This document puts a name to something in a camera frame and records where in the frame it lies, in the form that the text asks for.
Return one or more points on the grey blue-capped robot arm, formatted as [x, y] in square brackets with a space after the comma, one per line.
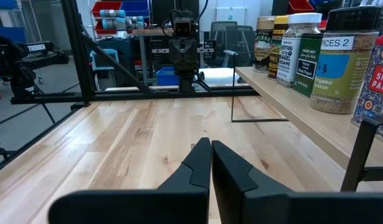
[122, 21]

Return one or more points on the white-lid bagel sesame jar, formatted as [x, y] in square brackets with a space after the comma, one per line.
[291, 62]

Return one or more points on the blue plastic crate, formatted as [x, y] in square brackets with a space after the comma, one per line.
[166, 77]

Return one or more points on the tan-lid furikake jar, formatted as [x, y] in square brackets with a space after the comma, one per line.
[262, 46]

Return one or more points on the wooden workbench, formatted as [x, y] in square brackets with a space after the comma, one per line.
[154, 31]

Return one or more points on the black-lid oregano jar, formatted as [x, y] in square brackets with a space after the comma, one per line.
[343, 77]

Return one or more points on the red storage bin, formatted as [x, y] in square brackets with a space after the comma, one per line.
[300, 5]
[107, 7]

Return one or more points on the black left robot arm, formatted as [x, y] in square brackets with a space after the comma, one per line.
[185, 82]

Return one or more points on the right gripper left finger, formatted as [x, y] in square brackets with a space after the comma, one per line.
[191, 199]

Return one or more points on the black aluminium frame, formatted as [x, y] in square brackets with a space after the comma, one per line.
[79, 46]

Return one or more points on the red-lid smoked paprika tin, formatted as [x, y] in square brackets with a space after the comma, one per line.
[378, 93]

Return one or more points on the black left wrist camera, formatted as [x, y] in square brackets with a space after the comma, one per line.
[182, 28]

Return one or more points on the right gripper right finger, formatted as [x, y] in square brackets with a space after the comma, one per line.
[238, 199]

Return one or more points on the yellow-lid chili onion jar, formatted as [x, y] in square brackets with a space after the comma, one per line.
[273, 56]

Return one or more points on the wooden shelf black metal legs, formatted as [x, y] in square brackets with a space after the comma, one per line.
[303, 118]

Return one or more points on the blue storage bin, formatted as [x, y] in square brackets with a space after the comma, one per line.
[135, 6]

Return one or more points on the light blue chair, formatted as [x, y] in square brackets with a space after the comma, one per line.
[102, 60]

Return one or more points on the green black pepper tin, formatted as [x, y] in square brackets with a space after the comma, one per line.
[306, 68]

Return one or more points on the black mesh office chair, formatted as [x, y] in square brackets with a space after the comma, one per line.
[245, 40]
[220, 37]

